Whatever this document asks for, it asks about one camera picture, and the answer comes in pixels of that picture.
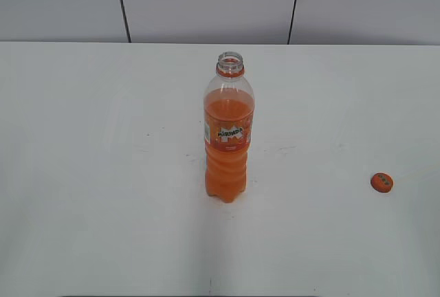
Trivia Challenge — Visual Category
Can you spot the orange Mirinda soda bottle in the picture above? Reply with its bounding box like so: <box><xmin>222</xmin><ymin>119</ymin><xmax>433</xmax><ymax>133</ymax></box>
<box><xmin>203</xmin><ymin>52</ymin><xmax>255</xmax><ymax>203</ymax></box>

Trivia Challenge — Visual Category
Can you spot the orange bottle cap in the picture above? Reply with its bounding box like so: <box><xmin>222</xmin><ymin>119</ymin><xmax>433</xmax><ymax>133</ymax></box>
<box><xmin>370</xmin><ymin>173</ymin><xmax>394</xmax><ymax>193</ymax></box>

